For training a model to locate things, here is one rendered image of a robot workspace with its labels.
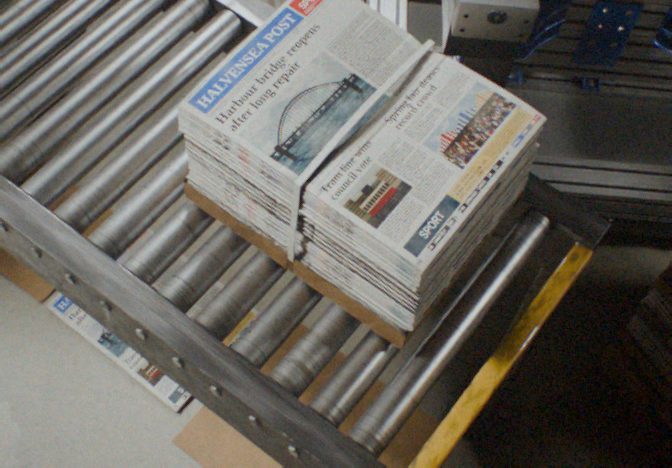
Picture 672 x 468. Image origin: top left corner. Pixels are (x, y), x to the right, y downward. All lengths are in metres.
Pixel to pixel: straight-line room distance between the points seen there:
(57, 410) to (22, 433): 0.08
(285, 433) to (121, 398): 0.93
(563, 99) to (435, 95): 1.15
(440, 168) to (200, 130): 0.30
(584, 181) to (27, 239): 1.27
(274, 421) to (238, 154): 0.34
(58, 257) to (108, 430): 0.80
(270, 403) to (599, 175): 1.19
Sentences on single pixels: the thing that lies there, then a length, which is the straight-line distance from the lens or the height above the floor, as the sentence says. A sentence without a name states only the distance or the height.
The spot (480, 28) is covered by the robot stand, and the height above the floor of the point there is 0.71.
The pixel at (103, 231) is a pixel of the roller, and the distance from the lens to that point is 1.50.
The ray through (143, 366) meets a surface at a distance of 2.26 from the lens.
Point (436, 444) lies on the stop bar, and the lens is 1.36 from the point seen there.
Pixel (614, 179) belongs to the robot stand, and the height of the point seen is 0.23.
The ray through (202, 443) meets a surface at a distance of 2.20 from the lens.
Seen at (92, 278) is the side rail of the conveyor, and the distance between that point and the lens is 1.46.
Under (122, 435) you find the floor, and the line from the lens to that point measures 2.22.
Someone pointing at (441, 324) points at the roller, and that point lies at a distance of 1.45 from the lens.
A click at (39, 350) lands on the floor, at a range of 2.31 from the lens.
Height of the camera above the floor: 2.09
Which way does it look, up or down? 58 degrees down
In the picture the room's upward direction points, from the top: 9 degrees clockwise
